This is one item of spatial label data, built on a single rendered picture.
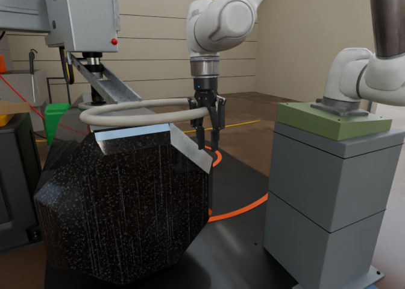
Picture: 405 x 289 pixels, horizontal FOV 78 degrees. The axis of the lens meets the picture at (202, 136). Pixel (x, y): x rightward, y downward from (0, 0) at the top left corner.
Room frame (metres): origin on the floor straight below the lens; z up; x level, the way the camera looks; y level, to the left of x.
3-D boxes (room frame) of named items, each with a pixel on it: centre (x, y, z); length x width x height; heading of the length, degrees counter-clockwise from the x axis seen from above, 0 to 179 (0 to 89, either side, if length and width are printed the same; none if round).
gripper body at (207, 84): (0.79, -0.01, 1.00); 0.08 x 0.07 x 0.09; 55
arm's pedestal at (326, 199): (1.14, -0.63, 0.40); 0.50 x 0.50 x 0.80; 26
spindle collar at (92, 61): (1.42, 0.60, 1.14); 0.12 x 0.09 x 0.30; 39
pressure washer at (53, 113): (2.77, 1.63, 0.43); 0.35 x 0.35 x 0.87; 13
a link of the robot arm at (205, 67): (0.79, -0.01, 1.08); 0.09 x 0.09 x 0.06
